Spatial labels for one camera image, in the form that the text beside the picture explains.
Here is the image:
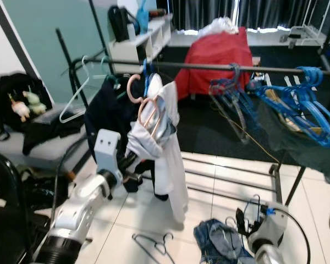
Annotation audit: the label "blue wire hanger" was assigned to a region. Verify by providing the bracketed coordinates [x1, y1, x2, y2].
[234, 194, 265, 232]

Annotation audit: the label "white shirt with blue print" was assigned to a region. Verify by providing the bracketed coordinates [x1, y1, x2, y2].
[126, 81, 189, 223]

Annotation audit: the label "navy polo shirt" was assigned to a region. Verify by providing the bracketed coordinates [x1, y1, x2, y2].
[85, 74, 146, 166]

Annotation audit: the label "pink plastic hanger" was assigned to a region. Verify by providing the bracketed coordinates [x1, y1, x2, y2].
[126, 74, 179, 141]

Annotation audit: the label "teal plastic hanger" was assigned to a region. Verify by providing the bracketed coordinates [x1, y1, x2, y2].
[99, 55, 127, 91]

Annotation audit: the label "blue plastic hanger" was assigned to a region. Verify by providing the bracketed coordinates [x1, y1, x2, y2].
[258, 82, 330, 149]
[142, 59, 157, 91]
[247, 66, 330, 133]

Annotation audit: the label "blue denim jeans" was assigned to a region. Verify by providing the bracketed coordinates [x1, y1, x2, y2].
[194, 219, 256, 264]

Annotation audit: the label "black cloth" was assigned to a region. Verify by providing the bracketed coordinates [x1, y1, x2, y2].
[22, 107, 86, 156]

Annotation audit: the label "black metal folding chair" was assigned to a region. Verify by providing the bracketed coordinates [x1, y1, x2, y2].
[0, 151, 35, 264]

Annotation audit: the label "white low shelf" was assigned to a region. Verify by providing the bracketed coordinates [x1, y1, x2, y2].
[109, 15, 174, 75]

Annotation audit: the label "green plush toy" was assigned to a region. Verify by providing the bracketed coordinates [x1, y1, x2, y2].
[22, 90, 46, 115]

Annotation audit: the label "grey storage bin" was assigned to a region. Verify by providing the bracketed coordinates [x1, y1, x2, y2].
[0, 102, 89, 171]

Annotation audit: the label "black metal clothes rack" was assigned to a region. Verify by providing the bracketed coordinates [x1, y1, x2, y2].
[55, 27, 330, 207]

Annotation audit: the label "white plush toy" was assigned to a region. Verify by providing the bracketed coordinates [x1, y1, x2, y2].
[10, 93, 29, 123]

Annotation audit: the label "red bed cover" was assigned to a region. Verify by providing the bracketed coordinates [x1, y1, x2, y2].
[175, 27, 254, 101]

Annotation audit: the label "black bag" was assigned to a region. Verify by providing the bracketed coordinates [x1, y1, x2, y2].
[109, 5, 135, 43]

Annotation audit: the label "black backpack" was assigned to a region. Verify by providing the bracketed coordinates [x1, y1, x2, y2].
[0, 73, 45, 141]

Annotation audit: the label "white crumpled cloth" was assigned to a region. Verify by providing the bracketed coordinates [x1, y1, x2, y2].
[198, 16, 240, 36]

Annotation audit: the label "black curtains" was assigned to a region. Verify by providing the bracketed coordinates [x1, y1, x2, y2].
[170, 0, 330, 31]

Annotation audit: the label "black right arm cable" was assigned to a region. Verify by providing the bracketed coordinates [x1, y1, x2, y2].
[275, 205, 312, 264]

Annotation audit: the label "grey wire hanger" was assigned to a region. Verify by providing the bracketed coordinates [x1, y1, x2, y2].
[132, 232, 179, 259]

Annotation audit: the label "white wire hanger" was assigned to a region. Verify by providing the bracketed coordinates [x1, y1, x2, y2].
[59, 55, 94, 124]

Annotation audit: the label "white metal frame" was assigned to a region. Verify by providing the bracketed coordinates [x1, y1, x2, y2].
[278, 0, 330, 47]

